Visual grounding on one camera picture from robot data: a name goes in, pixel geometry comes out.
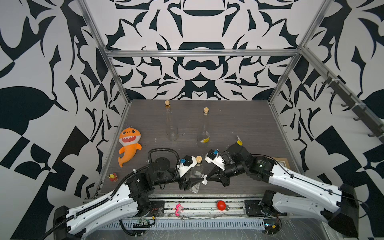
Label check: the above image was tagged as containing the glass bottle with cork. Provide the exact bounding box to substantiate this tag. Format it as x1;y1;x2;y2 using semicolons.
165;100;179;141
190;156;204;194

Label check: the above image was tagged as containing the tall glass bottle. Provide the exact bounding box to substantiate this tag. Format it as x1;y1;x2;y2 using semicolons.
197;107;211;148

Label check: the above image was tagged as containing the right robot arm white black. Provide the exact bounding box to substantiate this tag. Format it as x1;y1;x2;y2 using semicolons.
204;144;360;238

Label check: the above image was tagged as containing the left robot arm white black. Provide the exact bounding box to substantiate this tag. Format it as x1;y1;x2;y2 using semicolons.
51;156;203;240

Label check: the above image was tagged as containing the pink clip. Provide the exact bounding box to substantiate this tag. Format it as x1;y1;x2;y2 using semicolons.
174;203;184;218

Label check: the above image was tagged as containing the red ball knob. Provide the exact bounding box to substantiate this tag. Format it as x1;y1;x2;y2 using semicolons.
217;201;227;211

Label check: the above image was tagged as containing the wooden framed picture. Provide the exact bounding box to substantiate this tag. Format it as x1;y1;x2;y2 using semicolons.
274;158;291;169

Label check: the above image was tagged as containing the orange shark plush toy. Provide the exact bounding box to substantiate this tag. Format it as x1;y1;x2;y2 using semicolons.
118;127;142;168

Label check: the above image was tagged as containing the small red yellow toy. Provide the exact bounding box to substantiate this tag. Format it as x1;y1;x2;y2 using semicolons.
108;173;118;182

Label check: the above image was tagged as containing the green circuit board left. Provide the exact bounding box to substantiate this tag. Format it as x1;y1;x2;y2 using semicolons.
133;218;156;228

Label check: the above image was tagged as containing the circuit board right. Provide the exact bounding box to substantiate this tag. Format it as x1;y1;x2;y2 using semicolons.
264;220;282;236

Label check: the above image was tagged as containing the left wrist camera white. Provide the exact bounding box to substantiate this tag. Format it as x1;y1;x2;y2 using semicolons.
177;155;197;178

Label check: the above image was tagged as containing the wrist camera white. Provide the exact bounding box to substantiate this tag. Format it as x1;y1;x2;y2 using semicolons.
204;150;225;171
177;155;197;178

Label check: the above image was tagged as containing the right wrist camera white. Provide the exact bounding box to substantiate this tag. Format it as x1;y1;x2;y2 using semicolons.
204;150;225;171

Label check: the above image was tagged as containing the black corrugated cable conduit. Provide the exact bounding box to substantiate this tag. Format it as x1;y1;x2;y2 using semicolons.
38;147;181;240

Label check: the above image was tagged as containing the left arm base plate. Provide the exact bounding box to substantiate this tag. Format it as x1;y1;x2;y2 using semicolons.
145;200;165;218

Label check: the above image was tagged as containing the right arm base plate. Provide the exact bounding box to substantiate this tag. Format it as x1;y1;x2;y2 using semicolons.
244;200;271;218

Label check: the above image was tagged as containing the white slotted cable duct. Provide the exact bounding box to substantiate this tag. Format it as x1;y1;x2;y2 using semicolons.
101;218;266;231

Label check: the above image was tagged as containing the black wall hook rack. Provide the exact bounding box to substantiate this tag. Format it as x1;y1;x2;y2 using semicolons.
322;71;384;144

